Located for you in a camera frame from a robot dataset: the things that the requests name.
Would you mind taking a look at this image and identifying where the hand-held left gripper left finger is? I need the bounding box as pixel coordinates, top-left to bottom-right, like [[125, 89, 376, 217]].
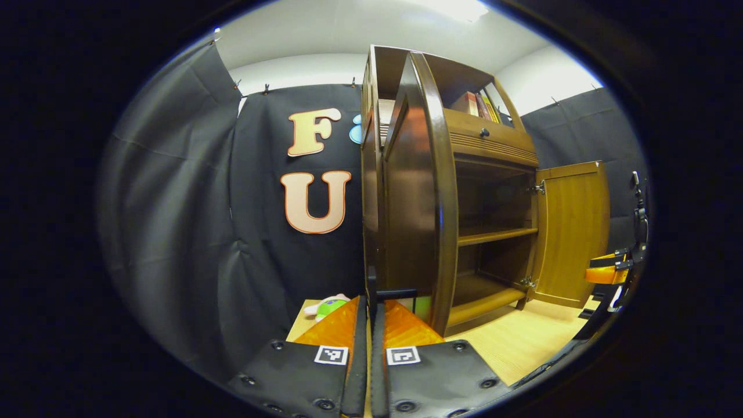
[[228, 295, 369, 418]]

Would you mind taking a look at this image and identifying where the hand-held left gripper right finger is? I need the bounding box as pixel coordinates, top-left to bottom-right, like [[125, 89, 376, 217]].
[[371, 299, 514, 418]]

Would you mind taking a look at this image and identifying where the wooden shoe cabinet door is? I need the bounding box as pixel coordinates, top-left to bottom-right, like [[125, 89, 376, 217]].
[[380, 52, 459, 337], [525, 161, 611, 309]]

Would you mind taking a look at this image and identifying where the black door handle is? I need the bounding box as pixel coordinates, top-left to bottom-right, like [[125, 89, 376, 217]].
[[367, 266, 419, 308]]

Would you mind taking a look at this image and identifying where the wooden double-door shoe cabinet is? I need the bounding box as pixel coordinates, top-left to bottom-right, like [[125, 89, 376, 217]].
[[360, 45, 611, 337]]

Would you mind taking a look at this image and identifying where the wooden cabinet drawer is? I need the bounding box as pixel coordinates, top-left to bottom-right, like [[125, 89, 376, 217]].
[[444, 109, 539, 168]]

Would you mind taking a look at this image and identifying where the green plush toy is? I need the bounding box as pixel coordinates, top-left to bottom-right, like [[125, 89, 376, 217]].
[[304, 294, 352, 322]]

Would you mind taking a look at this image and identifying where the orange and beige book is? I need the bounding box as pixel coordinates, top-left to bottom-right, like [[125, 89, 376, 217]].
[[450, 92, 479, 117]]

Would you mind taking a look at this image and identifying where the black backdrop cloth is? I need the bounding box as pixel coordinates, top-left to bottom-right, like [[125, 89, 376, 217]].
[[96, 41, 651, 384]]

